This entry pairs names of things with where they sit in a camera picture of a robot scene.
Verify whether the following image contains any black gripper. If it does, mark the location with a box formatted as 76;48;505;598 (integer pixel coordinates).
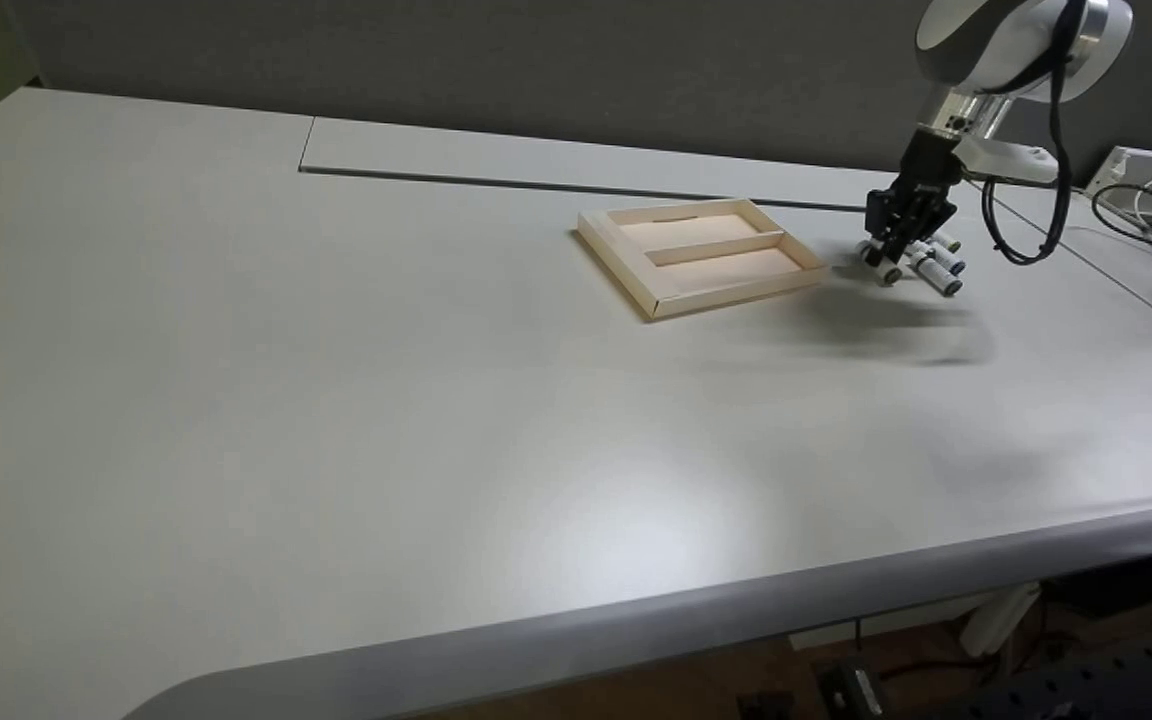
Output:
861;125;967;272

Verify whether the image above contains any shallow wooden divided box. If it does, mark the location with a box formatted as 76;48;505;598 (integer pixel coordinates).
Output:
573;198;823;323

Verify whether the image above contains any white plastic part under table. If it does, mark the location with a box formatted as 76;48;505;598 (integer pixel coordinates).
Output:
957;582;1049;662

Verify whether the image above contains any small black device on floor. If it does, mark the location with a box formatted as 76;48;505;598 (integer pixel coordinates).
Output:
813;657;888;720

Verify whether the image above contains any black perforated board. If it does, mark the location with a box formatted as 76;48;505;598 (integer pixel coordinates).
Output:
973;618;1152;720

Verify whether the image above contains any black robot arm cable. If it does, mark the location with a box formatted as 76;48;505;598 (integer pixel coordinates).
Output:
979;0;1091;268

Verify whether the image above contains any black cable loop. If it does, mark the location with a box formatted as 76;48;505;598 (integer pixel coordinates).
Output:
1087;180;1152;292

